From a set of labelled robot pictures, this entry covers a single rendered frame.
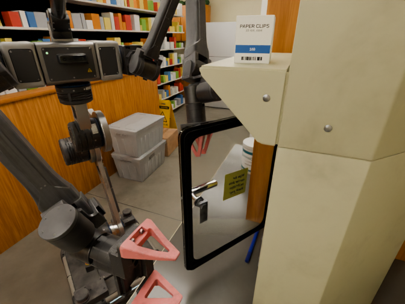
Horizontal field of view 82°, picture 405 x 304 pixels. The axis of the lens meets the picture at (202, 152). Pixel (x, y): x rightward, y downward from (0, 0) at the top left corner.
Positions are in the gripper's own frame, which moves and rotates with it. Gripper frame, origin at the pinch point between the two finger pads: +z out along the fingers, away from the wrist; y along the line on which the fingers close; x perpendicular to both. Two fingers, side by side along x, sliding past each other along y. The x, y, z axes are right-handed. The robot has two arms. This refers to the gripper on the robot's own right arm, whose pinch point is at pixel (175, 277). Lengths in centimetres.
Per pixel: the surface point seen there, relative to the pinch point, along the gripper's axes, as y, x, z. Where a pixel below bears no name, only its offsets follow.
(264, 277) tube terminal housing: -6.5, 10.6, 12.4
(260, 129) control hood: 22.1, 9.6, 9.3
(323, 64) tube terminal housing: 30.5, 9.4, 15.5
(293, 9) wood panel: 40, 46, 9
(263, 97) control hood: 26.5, 9.3, 9.2
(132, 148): -68, 165, -149
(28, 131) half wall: -29, 88, -186
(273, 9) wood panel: 41, 46, 4
